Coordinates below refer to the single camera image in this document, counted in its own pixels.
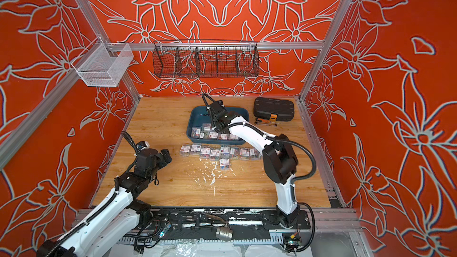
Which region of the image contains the blue plastic storage tray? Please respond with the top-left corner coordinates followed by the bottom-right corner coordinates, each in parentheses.
top-left (186, 106), bottom-right (245, 146)

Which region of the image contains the eleventh clear paper clip box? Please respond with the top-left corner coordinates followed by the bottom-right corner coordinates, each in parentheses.
top-left (219, 158), bottom-right (231, 170)

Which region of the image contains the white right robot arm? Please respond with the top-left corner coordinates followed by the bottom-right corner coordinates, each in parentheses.
top-left (201, 92), bottom-right (317, 228)

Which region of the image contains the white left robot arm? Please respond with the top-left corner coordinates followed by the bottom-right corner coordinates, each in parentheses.
top-left (36, 131), bottom-right (172, 257)

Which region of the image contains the orange black ratchet wrench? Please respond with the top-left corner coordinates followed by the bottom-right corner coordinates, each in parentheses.
top-left (255, 117), bottom-right (278, 127)

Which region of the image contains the black plastic tool case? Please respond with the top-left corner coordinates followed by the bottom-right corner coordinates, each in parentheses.
top-left (253, 97), bottom-right (295, 121)

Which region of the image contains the silver metal cylinder fitting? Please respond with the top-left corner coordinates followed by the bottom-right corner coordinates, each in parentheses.
top-left (215, 226), bottom-right (233, 242)

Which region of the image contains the black wire wall basket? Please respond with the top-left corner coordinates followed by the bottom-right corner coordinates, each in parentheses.
top-left (152, 40), bottom-right (260, 78)

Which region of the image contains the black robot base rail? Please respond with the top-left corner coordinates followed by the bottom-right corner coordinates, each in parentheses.
top-left (119, 207), bottom-right (314, 247)

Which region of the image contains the white wire mesh basket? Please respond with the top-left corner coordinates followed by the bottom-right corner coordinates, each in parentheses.
top-left (73, 44), bottom-right (133, 87)

